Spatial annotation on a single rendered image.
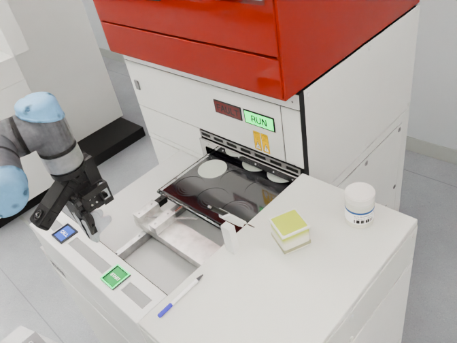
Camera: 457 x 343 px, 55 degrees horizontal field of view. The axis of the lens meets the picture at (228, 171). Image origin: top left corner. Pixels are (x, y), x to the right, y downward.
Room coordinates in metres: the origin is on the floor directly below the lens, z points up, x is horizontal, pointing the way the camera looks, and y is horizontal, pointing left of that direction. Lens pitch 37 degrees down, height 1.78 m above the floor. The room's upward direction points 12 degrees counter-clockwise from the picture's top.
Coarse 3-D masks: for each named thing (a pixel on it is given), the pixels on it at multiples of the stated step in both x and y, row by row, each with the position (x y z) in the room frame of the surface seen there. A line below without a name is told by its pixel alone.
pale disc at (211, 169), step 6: (210, 162) 1.22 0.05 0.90; (216, 162) 1.22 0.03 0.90; (222, 162) 1.21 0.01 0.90; (204, 168) 1.20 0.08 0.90; (210, 168) 1.19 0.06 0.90; (216, 168) 1.18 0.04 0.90; (222, 168) 1.18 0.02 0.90; (204, 174) 1.16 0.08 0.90; (210, 174) 1.16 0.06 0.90; (216, 174) 1.15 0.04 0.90
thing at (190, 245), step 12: (144, 228) 1.00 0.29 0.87; (168, 228) 0.96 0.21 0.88; (180, 228) 0.95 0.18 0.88; (168, 240) 0.91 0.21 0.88; (180, 240) 0.90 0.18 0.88; (192, 240) 0.89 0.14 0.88; (204, 240) 0.88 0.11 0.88; (180, 252) 0.86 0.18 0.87; (192, 252) 0.84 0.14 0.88; (204, 252) 0.84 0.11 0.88; (192, 264) 0.83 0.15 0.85
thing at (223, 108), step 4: (216, 104) 1.24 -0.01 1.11; (220, 104) 1.22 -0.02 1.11; (224, 104) 1.21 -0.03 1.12; (216, 108) 1.24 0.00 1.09; (220, 108) 1.23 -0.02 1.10; (224, 108) 1.21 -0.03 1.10; (228, 108) 1.20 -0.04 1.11; (232, 108) 1.18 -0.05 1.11; (236, 108) 1.17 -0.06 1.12; (220, 112) 1.23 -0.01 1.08; (224, 112) 1.21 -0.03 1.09; (228, 112) 1.20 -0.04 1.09; (232, 112) 1.19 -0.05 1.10; (236, 112) 1.17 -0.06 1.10; (232, 116) 1.19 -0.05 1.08; (236, 116) 1.17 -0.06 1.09; (240, 116) 1.16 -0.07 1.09
